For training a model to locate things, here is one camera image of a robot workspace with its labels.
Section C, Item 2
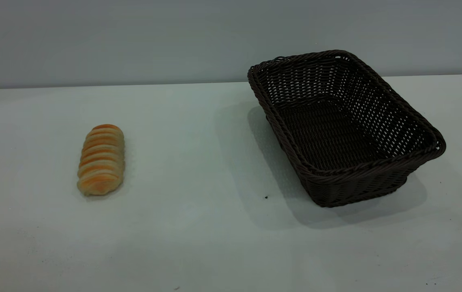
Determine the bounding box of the black wicker basket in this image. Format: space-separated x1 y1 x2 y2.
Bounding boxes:
247 49 446 208

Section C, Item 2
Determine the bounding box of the striped orange bread roll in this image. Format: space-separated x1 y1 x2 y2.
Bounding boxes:
77 124 125 196

